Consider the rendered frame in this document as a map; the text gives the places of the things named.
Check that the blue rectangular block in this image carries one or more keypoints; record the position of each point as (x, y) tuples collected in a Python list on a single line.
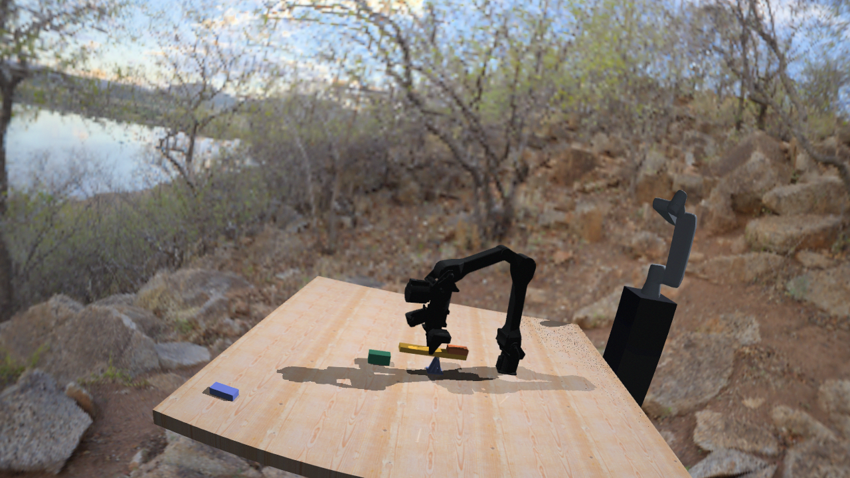
[(224, 391)]

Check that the green rectangular block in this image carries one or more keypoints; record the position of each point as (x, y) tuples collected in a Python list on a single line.
[(379, 357)]

